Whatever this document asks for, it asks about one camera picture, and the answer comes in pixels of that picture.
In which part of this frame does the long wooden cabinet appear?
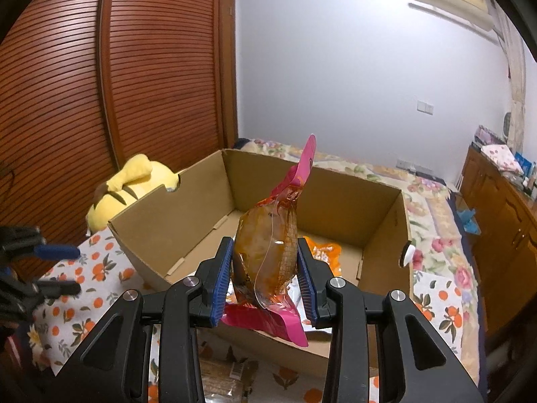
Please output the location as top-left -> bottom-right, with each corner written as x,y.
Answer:
459,145 -> 537,337

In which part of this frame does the folded floral cloth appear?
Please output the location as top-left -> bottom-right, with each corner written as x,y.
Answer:
481,145 -> 525,175

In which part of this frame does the pale patterned curtain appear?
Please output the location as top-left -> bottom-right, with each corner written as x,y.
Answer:
501,4 -> 530,152

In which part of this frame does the brown cardboard box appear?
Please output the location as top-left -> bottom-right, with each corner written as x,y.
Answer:
108,148 -> 414,372

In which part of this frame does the teal cloth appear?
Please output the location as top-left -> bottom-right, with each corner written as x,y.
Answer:
455,208 -> 481,233

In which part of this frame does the orange fruit print blanket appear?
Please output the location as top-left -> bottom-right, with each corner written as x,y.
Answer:
27,231 -> 466,403

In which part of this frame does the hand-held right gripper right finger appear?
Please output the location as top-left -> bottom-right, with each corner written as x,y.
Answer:
296,237 -> 483,403

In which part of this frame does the wooden louvred wardrobe door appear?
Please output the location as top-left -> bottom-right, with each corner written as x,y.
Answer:
0,0 -> 120,269
98,0 -> 229,171

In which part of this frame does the pink clear chicken snack packet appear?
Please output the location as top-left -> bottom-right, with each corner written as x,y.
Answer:
220,134 -> 317,348

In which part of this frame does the yellow plush toy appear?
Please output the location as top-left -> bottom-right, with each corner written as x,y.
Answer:
86,154 -> 182,232

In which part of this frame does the purple patterned box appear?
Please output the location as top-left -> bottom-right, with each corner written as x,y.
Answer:
474,125 -> 504,147

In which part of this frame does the brown cracker packet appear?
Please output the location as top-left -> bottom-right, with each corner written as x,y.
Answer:
199,359 -> 261,403

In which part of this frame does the long white clear snack packet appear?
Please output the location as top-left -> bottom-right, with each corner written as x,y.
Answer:
289,275 -> 305,305

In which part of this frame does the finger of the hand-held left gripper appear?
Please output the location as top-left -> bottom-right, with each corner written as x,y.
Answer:
31,243 -> 81,260
29,280 -> 81,299

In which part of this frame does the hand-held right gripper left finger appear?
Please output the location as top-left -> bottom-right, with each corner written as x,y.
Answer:
59,236 -> 235,403

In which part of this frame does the orange snack packet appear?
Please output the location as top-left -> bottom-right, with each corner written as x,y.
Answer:
304,237 -> 342,280

